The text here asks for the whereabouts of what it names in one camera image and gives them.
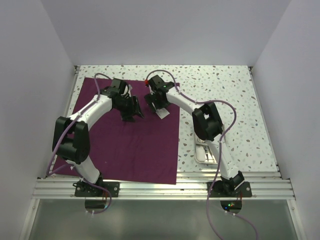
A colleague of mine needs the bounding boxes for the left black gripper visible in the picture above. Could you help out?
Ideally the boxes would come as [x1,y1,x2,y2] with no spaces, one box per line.
[114,94,144,122]

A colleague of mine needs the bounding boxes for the white sachet packet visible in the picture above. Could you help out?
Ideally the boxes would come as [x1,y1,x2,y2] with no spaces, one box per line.
[155,110,170,119]

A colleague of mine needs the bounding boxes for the purple cloth mat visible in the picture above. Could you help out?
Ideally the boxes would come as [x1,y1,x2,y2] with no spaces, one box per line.
[50,76,181,186]

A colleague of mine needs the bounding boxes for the steel tweezers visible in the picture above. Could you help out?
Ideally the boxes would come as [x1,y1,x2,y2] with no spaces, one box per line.
[204,147,217,164]

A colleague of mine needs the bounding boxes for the stainless steel tray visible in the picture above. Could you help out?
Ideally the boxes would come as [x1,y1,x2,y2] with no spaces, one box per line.
[193,132,221,165]

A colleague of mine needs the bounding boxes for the white gauze pad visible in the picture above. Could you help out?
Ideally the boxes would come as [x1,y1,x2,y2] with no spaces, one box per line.
[195,146,206,163]

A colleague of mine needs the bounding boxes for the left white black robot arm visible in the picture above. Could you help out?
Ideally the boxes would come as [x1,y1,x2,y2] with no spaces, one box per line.
[52,78,144,197]

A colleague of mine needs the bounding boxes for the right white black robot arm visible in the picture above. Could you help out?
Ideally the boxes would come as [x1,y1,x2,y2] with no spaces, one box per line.
[144,75,245,197]

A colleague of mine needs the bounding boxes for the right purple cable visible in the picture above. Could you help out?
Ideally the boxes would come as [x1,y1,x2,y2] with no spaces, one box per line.
[146,69,259,240]

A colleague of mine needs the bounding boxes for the purple cable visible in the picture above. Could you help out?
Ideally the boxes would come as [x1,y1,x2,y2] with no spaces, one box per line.
[146,69,259,240]
[45,72,116,215]

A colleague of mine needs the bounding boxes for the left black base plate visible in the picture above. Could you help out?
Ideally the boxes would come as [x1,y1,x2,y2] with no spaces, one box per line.
[72,181,120,198]

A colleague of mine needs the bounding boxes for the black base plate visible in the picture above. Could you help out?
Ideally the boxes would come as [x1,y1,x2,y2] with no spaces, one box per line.
[72,181,120,198]
[209,180,253,198]

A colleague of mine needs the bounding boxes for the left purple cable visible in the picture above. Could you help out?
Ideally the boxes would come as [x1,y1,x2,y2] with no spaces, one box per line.
[45,72,116,215]

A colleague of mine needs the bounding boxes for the aluminium rail frame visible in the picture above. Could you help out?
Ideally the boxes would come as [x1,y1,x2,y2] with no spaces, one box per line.
[31,65,301,240]

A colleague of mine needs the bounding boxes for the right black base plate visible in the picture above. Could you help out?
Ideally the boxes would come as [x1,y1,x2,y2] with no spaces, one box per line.
[209,180,253,198]

